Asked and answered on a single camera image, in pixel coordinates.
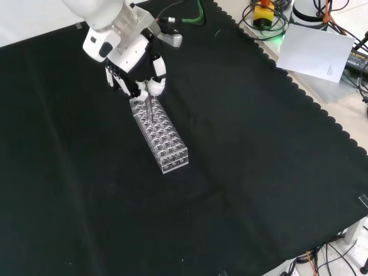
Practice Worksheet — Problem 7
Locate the white paper sheet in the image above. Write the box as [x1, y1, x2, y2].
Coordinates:
[275, 23, 357, 85]

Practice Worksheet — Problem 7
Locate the clear glass test tube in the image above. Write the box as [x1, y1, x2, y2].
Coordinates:
[144, 81, 154, 122]

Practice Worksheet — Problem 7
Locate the black bench cloth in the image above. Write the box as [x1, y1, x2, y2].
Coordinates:
[0, 0, 368, 276]

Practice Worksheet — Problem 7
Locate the clear plastic test tube rack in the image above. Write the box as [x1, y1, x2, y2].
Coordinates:
[129, 96, 190, 175]

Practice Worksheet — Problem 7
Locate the yellow stop button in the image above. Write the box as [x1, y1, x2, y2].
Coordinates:
[254, 0, 275, 30]

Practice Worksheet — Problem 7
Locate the black looped cable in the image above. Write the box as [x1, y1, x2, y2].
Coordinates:
[240, 0, 290, 37]

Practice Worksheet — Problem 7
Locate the black power adapter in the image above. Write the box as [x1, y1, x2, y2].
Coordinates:
[343, 47, 368, 73]

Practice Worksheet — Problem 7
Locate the white round machine base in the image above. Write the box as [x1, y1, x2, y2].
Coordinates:
[289, 0, 330, 29]

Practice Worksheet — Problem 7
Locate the orange floor cable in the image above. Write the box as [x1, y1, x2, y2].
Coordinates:
[305, 249, 318, 276]

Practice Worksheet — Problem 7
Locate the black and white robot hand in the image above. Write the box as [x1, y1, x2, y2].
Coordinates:
[82, 27, 167, 100]

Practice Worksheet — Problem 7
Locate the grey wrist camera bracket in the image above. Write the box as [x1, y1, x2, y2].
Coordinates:
[131, 5, 184, 49]

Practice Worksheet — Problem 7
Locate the green cable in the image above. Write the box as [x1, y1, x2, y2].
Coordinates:
[156, 0, 208, 26]

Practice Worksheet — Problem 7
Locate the white table leg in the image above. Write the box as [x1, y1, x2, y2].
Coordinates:
[344, 217, 368, 246]

